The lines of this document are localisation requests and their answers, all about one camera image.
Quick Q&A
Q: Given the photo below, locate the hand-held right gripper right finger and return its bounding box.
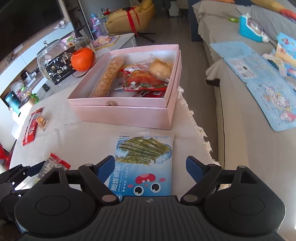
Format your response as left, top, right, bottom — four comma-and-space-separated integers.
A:
180, 156, 257, 205

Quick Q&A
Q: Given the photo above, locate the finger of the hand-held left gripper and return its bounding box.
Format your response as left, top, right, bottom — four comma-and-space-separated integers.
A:
0, 161, 46, 184

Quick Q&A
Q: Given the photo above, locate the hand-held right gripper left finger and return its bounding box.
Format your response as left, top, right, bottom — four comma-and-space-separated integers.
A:
38, 155, 120, 205

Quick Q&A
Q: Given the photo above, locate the red green snack packet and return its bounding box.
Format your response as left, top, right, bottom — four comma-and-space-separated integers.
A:
36, 152, 71, 183

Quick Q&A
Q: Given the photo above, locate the blue seaweed snack packet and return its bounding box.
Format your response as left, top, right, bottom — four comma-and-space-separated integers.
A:
107, 132, 175, 202

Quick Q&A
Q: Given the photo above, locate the pink gift box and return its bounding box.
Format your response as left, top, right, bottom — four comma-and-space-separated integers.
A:
67, 44, 181, 130

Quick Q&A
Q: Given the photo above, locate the long cracker packet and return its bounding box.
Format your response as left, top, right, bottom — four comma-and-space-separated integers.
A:
91, 57, 125, 98

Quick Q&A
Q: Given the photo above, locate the red roast chicken packet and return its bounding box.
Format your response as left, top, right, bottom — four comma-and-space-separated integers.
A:
122, 67, 167, 92

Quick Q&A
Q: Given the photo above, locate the clear bread packet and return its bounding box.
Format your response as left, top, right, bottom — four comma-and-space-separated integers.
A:
136, 58, 174, 82

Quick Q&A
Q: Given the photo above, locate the long red snack packet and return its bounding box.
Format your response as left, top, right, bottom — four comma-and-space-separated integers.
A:
22, 107, 44, 146

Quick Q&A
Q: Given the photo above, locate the small brown snack packet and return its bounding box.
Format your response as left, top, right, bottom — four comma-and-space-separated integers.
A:
37, 116, 48, 130

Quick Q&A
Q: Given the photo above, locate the teal cup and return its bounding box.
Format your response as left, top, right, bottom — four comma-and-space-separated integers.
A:
5, 91, 21, 115

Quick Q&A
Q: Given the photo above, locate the grey covered sofa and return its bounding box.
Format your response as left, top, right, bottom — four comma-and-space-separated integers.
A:
192, 0, 296, 241

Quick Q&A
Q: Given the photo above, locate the blue cartoon puzzle board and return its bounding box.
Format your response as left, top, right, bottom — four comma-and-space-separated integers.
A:
246, 77, 296, 132

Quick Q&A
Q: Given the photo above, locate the black patterned snack bag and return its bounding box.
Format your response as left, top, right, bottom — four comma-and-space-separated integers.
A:
44, 46, 77, 85

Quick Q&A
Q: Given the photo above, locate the orange pumpkin bucket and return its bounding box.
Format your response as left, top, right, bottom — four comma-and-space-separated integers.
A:
71, 48, 96, 77

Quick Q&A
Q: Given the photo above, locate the large glass jar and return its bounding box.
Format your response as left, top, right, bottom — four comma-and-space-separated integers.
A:
37, 40, 77, 90

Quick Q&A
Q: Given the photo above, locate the light blue puzzle board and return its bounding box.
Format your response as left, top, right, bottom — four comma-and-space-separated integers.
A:
209, 42, 278, 80

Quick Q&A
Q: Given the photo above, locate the pink plush toy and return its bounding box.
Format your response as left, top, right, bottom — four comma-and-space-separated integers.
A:
92, 35, 111, 48

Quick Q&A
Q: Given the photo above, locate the yellow flat book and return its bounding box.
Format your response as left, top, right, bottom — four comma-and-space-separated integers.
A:
95, 35, 121, 50

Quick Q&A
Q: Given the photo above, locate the white tv cabinet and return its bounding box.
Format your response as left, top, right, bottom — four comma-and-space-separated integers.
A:
0, 22, 75, 102

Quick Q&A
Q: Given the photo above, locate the yellow armchair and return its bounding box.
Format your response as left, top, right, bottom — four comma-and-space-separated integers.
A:
105, 0, 155, 34

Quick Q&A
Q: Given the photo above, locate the black television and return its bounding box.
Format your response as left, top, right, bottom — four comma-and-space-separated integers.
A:
0, 0, 65, 61

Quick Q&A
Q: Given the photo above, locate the red ribbon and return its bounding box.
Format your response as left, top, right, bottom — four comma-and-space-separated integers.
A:
124, 7, 139, 36

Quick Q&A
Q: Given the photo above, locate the teal toy box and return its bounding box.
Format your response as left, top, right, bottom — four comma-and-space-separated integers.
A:
239, 13, 269, 43

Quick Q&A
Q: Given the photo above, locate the colourful cartoon book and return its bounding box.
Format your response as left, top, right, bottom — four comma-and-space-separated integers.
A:
275, 32, 296, 79

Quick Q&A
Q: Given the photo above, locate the white shelf unit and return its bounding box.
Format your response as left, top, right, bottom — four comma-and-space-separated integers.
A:
63, 0, 94, 39

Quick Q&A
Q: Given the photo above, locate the yellow cushion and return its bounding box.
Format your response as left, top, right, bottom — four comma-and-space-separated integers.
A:
251, 0, 285, 11

